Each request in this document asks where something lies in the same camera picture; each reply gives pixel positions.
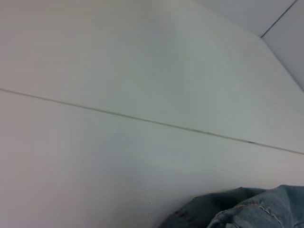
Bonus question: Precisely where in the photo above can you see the blue denim shorts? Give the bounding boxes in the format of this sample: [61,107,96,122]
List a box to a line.
[158,184,304,228]

